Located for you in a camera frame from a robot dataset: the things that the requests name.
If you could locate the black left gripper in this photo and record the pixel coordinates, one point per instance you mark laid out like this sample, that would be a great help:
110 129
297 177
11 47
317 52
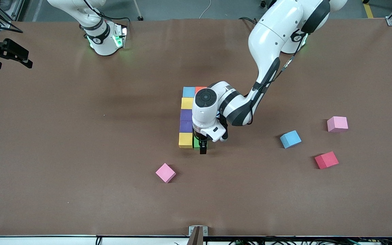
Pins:
202 142

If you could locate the green foam cube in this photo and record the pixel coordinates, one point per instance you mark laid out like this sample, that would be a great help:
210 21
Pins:
196 143

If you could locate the yellow foam cube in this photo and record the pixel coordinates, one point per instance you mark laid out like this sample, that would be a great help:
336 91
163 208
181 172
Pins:
185 140
187 103

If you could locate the purple foam cube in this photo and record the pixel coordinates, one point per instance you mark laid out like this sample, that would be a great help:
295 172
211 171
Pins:
185 126
185 115

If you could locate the blue foam cube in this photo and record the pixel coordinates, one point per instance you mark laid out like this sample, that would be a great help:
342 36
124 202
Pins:
189 92
290 139

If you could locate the orange foam cube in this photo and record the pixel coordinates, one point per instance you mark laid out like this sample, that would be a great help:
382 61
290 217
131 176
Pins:
199 89

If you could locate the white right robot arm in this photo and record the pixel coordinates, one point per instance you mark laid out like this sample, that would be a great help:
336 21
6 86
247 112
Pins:
100 37

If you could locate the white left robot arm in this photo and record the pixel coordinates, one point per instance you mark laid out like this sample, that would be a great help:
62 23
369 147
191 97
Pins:
274 34

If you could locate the pink foam cube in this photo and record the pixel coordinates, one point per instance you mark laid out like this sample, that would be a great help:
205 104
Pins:
337 124
165 172

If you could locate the red foam cube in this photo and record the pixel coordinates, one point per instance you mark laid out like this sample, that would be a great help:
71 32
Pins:
326 160

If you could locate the brown table cover mat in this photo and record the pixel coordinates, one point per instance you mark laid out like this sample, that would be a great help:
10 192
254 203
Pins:
63 187

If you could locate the black caster wheel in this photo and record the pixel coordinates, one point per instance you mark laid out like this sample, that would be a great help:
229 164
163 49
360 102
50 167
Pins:
263 3

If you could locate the black left camera bracket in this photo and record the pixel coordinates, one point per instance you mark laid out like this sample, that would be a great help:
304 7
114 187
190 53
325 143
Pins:
224 129

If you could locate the metal table edge bracket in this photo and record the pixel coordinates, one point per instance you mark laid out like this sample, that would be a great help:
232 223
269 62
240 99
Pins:
198 231

